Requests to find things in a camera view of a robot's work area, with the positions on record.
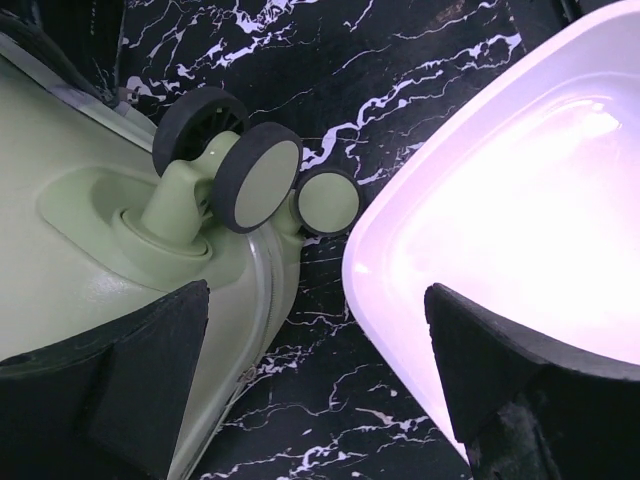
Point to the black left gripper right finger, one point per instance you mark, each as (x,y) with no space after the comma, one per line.
(527,406)

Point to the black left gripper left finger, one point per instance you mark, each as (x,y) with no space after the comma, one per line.
(107,403)

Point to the green hard-shell suitcase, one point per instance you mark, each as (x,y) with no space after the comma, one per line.
(104,212)

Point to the white rectangular plastic basin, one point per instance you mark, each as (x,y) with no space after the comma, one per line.
(526,201)

